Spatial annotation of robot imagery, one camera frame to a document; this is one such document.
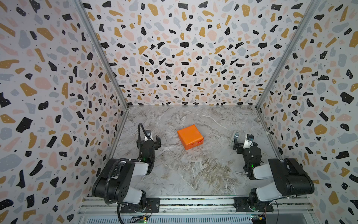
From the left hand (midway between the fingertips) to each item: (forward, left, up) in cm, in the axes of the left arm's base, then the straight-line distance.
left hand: (150, 136), depth 90 cm
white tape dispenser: (+4, -58, -5) cm, 59 cm away
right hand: (-2, -62, -1) cm, 62 cm away
